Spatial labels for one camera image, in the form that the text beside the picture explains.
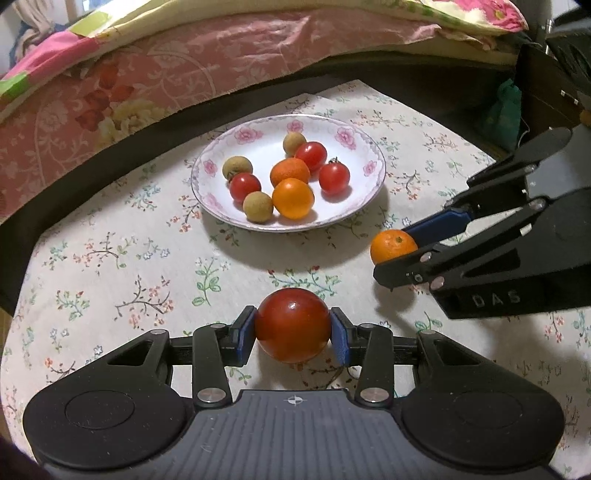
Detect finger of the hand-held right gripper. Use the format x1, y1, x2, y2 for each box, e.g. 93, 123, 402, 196
372, 188, 574, 292
401, 127, 574, 246

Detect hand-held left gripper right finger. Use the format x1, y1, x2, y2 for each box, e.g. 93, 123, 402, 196
329, 307, 486, 409

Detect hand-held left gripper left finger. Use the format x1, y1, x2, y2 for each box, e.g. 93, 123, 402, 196
106, 305, 258, 409

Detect small orange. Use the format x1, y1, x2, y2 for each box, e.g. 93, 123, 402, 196
370, 229, 419, 266
271, 178, 315, 220
270, 158, 311, 188

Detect large red tomato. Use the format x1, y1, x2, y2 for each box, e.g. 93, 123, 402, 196
255, 288, 332, 363

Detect white floral rimmed plate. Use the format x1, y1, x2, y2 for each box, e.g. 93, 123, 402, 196
191, 114, 387, 232

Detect red cherry tomato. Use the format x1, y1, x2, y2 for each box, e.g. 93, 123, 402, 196
318, 158, 351, 195
229, 172, 262, 203
295, 141, 328, 174

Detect brown longan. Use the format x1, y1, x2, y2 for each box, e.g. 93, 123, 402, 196
222, 156, 253, 182
242, 191, 275, 224
283, 131, 307, 157

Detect green bag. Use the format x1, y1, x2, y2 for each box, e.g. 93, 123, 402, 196
480, 78, 522, 153

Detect floral print tablecloth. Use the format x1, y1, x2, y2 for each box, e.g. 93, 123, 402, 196
0, 79, 591, 480

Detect dark wooden drawer cabinet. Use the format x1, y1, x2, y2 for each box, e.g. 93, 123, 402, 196
515, 41, 591, 148

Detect yellow pink flowered quilt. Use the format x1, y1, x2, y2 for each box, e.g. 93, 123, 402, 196
0, 0, 529, 107

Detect black plastic object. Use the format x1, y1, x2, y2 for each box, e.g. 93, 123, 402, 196
545, 0, 591, 84

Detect pink floral bedsheet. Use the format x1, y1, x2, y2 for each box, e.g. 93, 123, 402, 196
0, 9, 518, 227

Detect white window frame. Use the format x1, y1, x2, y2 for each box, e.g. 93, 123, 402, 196
60, 0, 93, 24

